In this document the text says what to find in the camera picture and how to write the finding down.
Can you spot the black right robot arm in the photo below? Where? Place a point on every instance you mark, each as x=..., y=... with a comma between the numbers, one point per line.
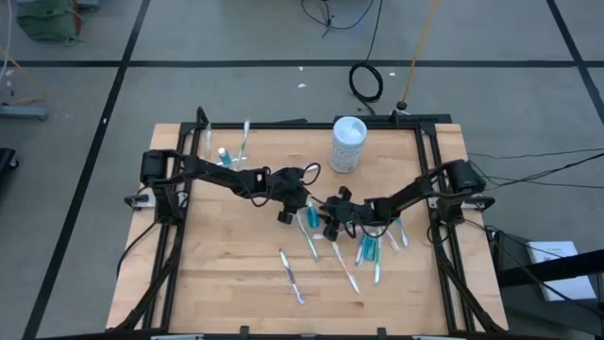
x=415, y=189

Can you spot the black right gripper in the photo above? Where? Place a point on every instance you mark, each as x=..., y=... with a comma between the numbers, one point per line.
x=354, y=212

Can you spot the black equipment stand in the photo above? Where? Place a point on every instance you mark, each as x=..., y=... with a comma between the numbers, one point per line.
x=542, y=269

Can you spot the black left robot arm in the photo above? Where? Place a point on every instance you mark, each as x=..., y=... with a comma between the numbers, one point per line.
x=212, y=172

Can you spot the teal box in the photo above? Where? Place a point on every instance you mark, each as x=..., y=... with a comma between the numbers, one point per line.
x=369, y=249

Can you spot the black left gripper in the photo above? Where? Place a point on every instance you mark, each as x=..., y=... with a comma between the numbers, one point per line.
x=285, y=186

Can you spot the white booklet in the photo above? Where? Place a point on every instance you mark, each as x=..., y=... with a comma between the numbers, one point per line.
x=552, y=250

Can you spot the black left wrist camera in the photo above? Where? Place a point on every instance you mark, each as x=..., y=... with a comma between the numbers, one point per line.
x=284, y=217

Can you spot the green bag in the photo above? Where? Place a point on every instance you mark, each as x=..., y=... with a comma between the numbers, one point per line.
x=47, y=23

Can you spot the purple white toothbrush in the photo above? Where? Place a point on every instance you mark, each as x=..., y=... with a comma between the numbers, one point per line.
x=290, y=274

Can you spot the green white toothbrush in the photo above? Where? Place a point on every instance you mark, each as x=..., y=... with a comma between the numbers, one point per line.
x=307, y=238
x=377, y=269

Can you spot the blue toothpaste tube white cap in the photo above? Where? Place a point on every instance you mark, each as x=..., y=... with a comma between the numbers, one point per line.
x=225, y=158
x=313, y=218

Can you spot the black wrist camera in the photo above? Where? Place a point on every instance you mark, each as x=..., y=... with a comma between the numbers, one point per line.
x=330, y=234
x=284, y=217

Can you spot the clear acrylic holder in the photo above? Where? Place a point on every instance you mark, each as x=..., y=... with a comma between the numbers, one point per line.
x=233, y=163

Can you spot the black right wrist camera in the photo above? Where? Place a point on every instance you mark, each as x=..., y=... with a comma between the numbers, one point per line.
x=330, y=234

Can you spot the white wipes canister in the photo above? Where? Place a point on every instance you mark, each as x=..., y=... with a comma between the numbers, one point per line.
x=348, y=141

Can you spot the grey base plate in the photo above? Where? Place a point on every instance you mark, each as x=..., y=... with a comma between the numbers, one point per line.
x=23, y=112

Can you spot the blue white toothbrush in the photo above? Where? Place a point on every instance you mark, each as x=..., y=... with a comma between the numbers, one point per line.
x=361, y=252
x=402, y=234

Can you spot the black floor object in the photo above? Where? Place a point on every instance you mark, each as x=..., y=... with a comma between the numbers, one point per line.
x=5, y=159

